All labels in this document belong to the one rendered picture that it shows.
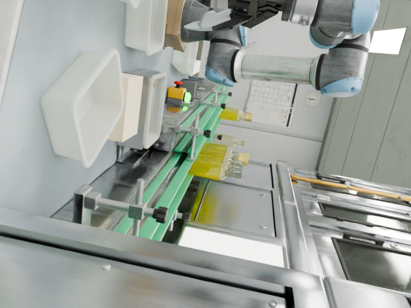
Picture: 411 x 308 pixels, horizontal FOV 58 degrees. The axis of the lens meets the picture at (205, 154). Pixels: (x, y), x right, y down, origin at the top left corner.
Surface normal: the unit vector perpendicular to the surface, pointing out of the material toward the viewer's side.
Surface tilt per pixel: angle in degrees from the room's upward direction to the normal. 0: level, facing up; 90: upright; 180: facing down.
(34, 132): 0
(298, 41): 90
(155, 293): 90
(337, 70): 112
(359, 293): 90
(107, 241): 90
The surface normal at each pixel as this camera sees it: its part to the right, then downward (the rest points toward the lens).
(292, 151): -0.14, 0.29
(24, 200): 0.98, 0.18
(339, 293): 0.15, -0.94
